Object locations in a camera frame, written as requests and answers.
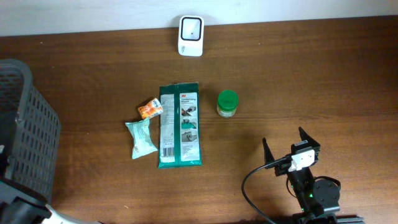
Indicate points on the green 3M gloves package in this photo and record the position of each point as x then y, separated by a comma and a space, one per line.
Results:
180, 126

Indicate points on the orange snack packet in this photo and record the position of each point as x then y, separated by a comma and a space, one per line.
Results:
151, 109

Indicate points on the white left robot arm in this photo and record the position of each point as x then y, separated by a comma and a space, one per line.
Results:
22, 205

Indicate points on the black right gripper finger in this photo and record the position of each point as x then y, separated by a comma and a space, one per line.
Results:
268, 157
305, 136

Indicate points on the light green wipes packet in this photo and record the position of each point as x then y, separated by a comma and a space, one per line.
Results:
143, 144

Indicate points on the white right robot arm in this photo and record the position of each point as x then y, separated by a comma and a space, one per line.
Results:
318, 197

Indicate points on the white barcode scanner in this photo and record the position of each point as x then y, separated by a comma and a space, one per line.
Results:
190, 36

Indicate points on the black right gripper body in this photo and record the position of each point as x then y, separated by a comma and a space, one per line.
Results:
282, 168

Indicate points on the green lid jar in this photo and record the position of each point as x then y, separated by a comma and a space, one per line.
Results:
227, 103

